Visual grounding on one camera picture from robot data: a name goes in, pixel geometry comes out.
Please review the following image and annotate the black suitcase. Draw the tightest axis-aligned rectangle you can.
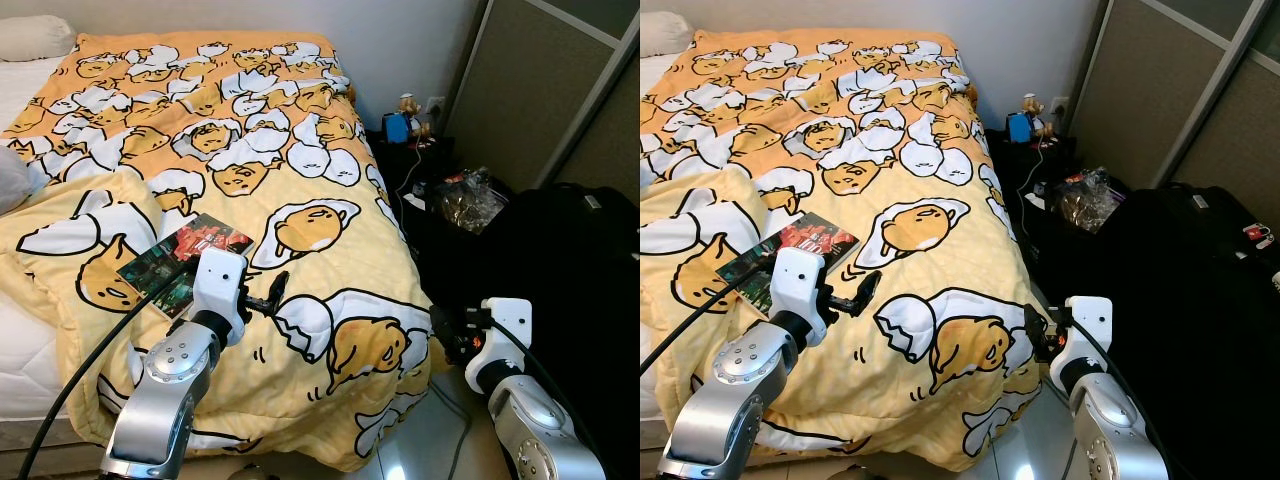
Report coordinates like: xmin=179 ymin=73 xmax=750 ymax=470
xmin=1030 ymin=183 xmax=1280 ymax=480
xmin=410 ymin=183 xmax=641 ymax=480

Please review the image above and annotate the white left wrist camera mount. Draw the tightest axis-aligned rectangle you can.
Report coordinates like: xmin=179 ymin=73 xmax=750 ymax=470
xmin=768 ymin=247 xmax=829 ymax=346
xmin=190 ymin=247 xmax=249 ymax=346

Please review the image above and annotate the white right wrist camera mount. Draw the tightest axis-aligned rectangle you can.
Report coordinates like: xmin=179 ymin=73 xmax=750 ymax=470
xmin=470 ymin=297 xmax=533 ymax=386
xmin=1050 ymin=295 xmax=1113 ymax=386

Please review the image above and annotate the black nightstand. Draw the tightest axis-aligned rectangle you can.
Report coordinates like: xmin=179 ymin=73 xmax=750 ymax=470
xmin=985 ymin=128 xmax=1078 ymax=216
xmin=365 ymin=128 xmax=459 ymax=216

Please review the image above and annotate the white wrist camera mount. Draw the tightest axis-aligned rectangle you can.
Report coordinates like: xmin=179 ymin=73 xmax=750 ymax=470
xmin=1050 ymin=295 xmax=1113 ymax=386
xmin=190 ymin=247 xmax=249 ymax=346
xmin=768 ymin=247 xmax=829 ymax=346
xmin=470 ymin=297 xmax=533 ymax=386

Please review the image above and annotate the beige long pillow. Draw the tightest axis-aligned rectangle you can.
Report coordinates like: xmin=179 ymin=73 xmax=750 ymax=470
xmin=640 ymin=12 xmax=693 ymax=58
xmin=0 ymin=15 xmax=76 ymax=63

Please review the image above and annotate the white charging cable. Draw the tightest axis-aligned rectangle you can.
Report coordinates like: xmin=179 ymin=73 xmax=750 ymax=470
xmin=1018 ymin=142 xmax=1049 ymax=206
xmin=395 ymin=140 xmax=441 ymax=216

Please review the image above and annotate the clear plastic bag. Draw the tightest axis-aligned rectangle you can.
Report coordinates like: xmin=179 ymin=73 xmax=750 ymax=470
xmin=1045 ymin=168 xmax=1129 ymax=233
xmin=425 ymin=168 xmax=511 ymax=236

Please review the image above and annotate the small brown teddy bear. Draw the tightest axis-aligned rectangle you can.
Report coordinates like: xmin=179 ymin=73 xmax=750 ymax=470
xmin=398 ymin=93 xmax=433 ymax=141
xmin=1020 ymin=93 xmax=1053 ymax=141

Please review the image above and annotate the grey sliding wardrobe door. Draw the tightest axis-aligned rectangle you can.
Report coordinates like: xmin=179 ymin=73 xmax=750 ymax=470
xmin=1065 ymin=0 xmax=1280 ymax=201
xmin=440 ymin=0 xmax=641 ymax=201

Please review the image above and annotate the yellow egg print blanket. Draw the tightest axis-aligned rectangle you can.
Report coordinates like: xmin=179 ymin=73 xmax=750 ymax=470
xmin=640 ymin=28 xmax=1046 ymax=473
xmin=0 ymin=32 xmax=446 ymax=473

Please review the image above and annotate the dark glossy cover book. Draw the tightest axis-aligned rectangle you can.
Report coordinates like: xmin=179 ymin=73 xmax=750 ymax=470
xmin=117 ymin=212 xmax=255 ymax=321
xmin=716 ymin=212 xmax=861 ymax=319

